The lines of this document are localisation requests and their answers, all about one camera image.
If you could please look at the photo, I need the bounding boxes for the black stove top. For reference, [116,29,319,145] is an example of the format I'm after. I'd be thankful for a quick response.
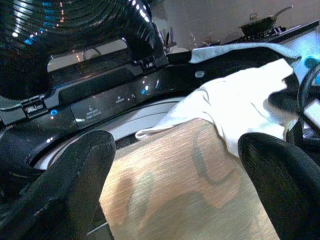
[224,19,320,46]

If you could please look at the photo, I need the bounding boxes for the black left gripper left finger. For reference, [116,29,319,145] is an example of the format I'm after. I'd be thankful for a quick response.
[0,129,117,240]

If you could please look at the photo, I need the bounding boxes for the dark frying pan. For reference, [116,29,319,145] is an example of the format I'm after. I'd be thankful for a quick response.
[238,5,293,36]

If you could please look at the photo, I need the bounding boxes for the light blue cloth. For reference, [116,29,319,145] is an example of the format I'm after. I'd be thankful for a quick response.
[188,37,320,76]

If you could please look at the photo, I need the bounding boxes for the white garment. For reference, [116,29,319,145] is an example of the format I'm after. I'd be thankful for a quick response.
[134,58,302,158]

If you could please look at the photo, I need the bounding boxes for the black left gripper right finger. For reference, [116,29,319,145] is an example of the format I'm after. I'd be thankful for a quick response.
[237,132,320,240]

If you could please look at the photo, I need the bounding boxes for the black glass washer lid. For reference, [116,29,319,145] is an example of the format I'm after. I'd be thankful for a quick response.
[0,0,171,118]

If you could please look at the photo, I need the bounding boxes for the beige fabric laundry hamper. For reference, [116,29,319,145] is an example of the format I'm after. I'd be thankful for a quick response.
[99,117,281,240]

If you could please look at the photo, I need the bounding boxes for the black top-load washing machine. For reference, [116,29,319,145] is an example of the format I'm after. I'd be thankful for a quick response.
[0,44,301,240]

